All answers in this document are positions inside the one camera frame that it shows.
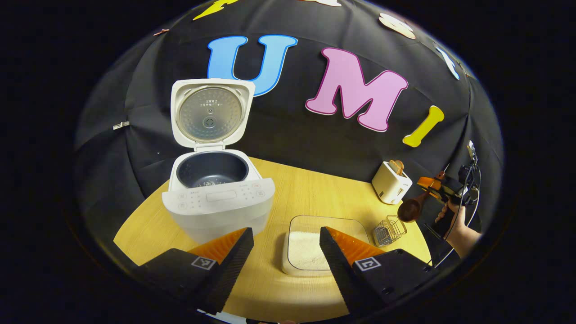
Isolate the wire metal chopstick holder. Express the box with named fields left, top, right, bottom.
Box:
left=373, top=215, right=408, bottom=247

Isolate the brown wooden spoon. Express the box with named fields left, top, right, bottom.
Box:
left=397, top=188, right=435, bottom=223

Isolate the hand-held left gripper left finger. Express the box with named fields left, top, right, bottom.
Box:
left=135, top=227, right=255, bottom=315

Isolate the white toaster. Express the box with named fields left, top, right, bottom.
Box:
left=372, top=161, right=413, bottom=205

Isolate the clear plastic container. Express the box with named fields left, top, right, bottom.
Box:
left=282, top=215, right=370, bottom=276

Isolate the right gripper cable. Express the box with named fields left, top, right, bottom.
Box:
left=427, top=164, right=483, bottom=269

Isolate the white rice cooker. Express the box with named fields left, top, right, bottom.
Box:
left=162, top=79, right=276, bottom=245

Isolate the black backdrop cloth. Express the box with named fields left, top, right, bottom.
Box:
left=74, top=0, right=504, bottom=270

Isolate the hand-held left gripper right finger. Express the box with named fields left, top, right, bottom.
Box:
left=319, top=226, right=435, bottom=315

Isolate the white rice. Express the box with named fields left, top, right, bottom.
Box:
left=288, top=231, right=334, bottom=270

